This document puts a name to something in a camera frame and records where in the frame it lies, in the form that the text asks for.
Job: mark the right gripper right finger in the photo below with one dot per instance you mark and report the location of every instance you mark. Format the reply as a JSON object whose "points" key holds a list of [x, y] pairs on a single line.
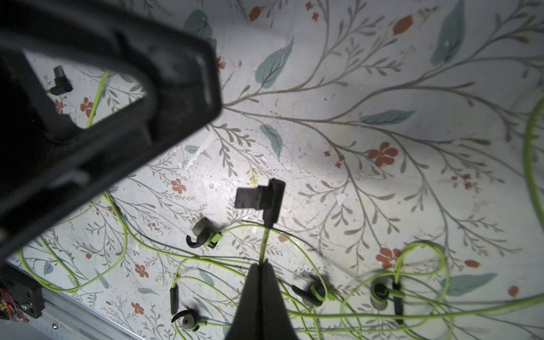
{"points": [[275, 320]]}

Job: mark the floral table mat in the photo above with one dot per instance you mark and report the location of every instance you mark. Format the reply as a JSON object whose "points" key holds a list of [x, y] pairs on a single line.
{"points": [[372, 150]]}

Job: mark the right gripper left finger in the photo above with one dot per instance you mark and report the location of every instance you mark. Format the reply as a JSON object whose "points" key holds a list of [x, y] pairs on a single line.
{"points": [[247, 323]]}

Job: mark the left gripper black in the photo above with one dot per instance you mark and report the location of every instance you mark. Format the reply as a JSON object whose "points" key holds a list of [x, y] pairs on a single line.
{"points": [[159, 86]]}

